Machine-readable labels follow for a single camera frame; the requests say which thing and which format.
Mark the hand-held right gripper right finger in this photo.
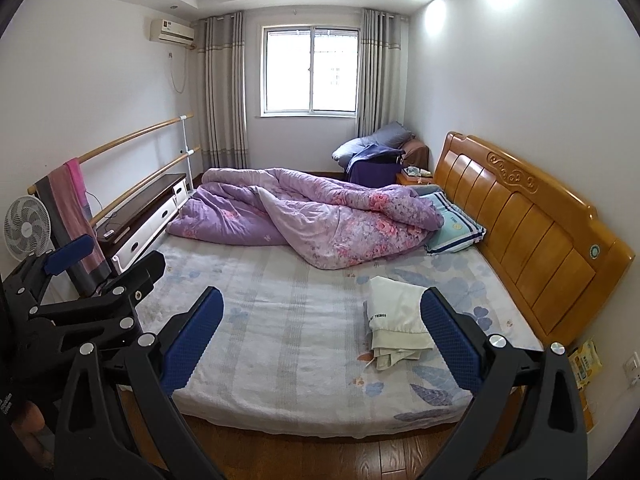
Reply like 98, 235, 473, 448
415, 287, 588, 480

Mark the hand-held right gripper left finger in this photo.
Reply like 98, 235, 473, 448
54, 286, 226, 480

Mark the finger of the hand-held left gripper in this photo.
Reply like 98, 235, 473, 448
0, 234, 96, 312
75, 250, 167, 329

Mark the white snap-button jacket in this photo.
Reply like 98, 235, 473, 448
362, 275, 437, 372

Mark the person's left hand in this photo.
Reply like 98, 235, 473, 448
12, 400, 53, 468

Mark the grey pink striped towel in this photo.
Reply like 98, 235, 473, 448
34, 160, 108, 301

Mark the white standing fan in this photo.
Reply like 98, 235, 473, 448
4, 195, 55, 262

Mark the dark-top white TV cabinet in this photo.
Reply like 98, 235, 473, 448
95, 173, 190, 276

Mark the bright pink towel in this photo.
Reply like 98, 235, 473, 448
65, 157, 94, 221

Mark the bed with floral sheet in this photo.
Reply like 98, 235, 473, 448
117, 230, 546, 438

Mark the purple floral quilt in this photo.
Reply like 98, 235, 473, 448
166, 167, 445, 271

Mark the teal striped pillow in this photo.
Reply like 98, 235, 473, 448
417, 187, 487, 256

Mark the wooden headboard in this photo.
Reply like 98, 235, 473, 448
432, 131, 636, 348

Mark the yellow packet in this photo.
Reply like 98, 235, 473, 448
570, 337, 608, 403

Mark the wooden nightstand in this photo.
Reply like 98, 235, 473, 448
396, 170, 435, 189

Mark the purple cloth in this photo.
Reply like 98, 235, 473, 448
347, 144, 406, 186

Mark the brown covered chair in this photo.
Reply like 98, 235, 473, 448
402, 137, 431, 171

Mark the grey striped curtain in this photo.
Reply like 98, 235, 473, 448
356, 7, 408, 133
195, 12, 249, 173

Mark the white-framed window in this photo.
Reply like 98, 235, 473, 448
259, 24, 361, 117

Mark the wooden barre rail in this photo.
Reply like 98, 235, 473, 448
27, 115, 193, 196
90, 146, 201, 226

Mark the white barre post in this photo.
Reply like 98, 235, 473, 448
180, 115, 194, 193

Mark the air conditioner cable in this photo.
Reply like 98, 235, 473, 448
169, 52, 190, 93

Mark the white wall air conditioner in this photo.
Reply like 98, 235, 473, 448
149, 18, 196, 45

